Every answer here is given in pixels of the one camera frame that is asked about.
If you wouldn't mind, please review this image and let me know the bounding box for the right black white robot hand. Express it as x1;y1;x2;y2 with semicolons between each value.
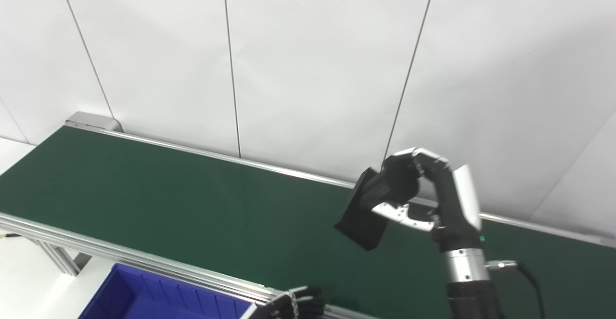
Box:
371;147;484;253

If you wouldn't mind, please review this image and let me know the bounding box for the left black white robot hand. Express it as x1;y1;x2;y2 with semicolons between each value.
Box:
249;286;326;319

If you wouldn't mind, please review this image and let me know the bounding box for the black cylinder-on-block part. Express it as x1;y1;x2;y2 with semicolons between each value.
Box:
334;157;420;252

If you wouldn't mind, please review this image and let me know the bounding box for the blue plastic bin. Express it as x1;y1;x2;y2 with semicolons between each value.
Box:
78;263;257;319

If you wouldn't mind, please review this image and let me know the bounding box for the green conveyor belt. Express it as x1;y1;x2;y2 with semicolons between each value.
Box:
0;112;616;319
0;126;616;319

